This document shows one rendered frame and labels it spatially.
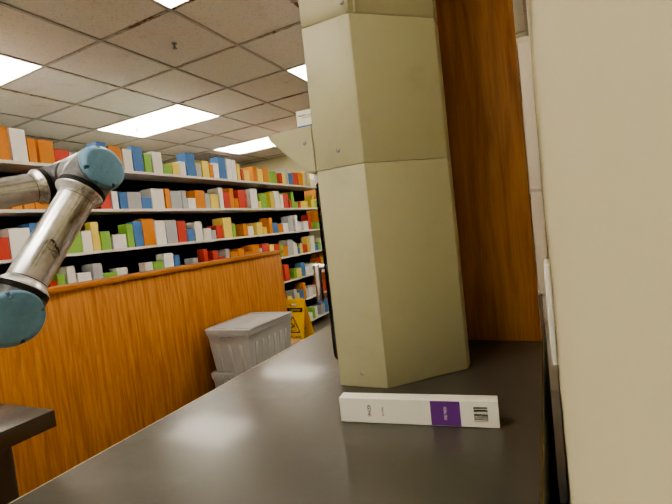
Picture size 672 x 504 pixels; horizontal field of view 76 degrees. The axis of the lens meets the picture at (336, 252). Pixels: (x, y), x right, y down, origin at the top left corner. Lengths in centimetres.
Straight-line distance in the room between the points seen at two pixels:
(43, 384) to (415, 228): 225
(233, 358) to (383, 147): 255
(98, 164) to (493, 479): 109
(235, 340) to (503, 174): 241
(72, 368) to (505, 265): 233
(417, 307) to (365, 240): 18
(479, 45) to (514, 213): 44
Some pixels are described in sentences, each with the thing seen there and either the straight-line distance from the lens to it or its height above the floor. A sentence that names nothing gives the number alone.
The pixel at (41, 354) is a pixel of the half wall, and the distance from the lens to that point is 274.
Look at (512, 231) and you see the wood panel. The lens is 119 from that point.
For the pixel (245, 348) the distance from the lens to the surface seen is 316.
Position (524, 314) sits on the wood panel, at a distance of 122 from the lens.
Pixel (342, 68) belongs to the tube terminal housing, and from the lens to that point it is 95.
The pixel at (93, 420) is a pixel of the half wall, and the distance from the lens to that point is 295.
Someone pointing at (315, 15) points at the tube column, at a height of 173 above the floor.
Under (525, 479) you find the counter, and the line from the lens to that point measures 66.
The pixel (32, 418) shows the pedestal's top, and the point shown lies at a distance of 122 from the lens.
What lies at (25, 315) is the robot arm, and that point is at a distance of 113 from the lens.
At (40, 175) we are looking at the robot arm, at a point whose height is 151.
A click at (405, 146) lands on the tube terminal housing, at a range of 94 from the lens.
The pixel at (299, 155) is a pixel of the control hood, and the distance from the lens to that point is 96.
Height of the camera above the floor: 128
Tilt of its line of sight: 3 degrees down
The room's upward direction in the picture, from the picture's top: 6 degrees counter-clockwise
